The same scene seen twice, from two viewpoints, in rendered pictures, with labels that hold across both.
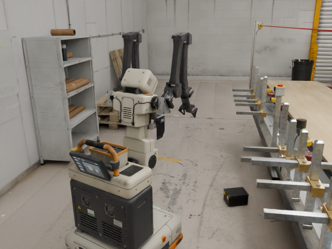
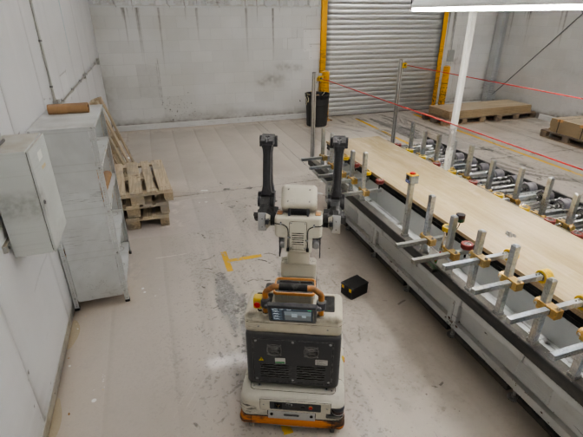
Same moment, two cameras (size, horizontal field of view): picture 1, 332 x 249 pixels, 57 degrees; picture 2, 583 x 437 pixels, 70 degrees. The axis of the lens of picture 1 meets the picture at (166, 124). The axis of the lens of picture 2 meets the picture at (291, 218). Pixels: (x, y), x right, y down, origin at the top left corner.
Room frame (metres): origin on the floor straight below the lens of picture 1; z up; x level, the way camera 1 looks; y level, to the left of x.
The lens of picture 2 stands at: (0.14, 1.29, 2.28)
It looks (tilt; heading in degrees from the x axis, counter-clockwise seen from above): 26 degrees down; 332
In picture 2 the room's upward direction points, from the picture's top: straight up
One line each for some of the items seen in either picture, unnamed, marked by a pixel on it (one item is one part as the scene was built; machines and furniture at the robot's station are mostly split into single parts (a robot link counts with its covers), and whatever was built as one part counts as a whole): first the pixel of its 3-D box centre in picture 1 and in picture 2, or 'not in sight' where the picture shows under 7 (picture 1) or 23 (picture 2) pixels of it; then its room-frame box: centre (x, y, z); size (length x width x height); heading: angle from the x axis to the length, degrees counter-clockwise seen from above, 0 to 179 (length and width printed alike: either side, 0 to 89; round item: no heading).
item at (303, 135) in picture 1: (299, 170); (474, 264); (1.56, -0.74, 0.89); 0.04 x 0.04 x 0.48; 80
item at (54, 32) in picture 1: (62, 32); (68, 108); (4.05, 1.28, 1.59); 0.30 x 0.08 x 0.08; 80
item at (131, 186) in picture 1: (114, 192); (295, 330); (1.86, 0.36, 0.59); 0.55 x 0.34 x 0.83; 57
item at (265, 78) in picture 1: (263, 100); (363, 177); (3.04, -0.99, 0.93); 0.04 x 0.04 x 0.48; 80
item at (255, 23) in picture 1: (255, 59); (316, 117); (4.33, -1.25, 1.20); 0.15 x 0.12 x 1.00; 170
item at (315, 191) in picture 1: (314, 185); (510, 280); (1.29, -0.70, 0.95); 0.14 x 0.06 x 0.05; 170
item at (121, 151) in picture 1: (108, 155); (294, 293); (1.84, 0.37, 0.87); 0.23 x 0.15 x 0.11; 57
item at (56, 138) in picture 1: (66, 97); (89, 205); (3.94, 1.29, 0.78); 0.90 x 0.45 x 1.55; 170
